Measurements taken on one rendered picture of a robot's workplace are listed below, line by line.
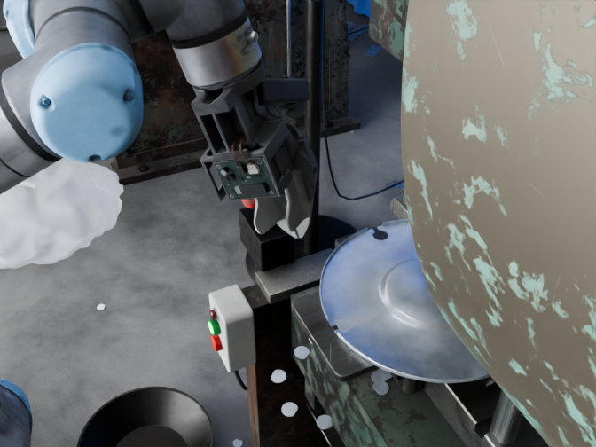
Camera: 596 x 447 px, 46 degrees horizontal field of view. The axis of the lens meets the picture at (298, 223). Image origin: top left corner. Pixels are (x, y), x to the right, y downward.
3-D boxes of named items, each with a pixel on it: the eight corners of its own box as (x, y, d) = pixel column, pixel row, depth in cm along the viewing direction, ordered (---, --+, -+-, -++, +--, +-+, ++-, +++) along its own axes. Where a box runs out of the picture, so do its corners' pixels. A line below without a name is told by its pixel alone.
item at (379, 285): (392, 419, 78) (393, 415, 77) (284, 258, 98) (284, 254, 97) (592, 333, 87) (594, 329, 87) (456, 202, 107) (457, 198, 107)
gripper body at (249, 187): (218, 207, 71) (170, 104, 65) (248, 160, 78) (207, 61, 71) (286, 202, 68) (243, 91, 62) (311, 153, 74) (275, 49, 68)
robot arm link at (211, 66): (192, 20, 69) (265, 4, 66) (209, 63, 71) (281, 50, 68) (158, 54, 64) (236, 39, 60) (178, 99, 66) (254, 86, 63)
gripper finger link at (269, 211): (261, 264, 77) (231, 197, 72) (278, 231, 82) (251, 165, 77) (286, 263, 76) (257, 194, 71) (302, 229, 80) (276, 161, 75)
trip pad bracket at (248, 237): (264, 323, 123) (260, 239, 110) (243, 286, 130) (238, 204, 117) (295, 311, 125) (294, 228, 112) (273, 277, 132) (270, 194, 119)
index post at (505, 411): (502, 446, 84) (518, 397, 77) (486, 427, 86) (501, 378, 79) (521, 437, 85) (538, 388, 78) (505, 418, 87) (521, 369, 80)
